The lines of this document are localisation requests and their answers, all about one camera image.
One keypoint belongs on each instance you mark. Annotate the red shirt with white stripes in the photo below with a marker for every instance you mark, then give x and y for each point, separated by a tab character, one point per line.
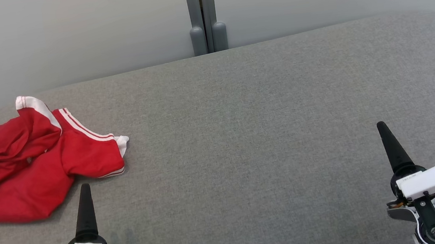
91	155

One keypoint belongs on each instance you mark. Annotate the grey partition frame post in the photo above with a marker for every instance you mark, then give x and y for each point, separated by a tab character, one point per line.
213	9
193	11

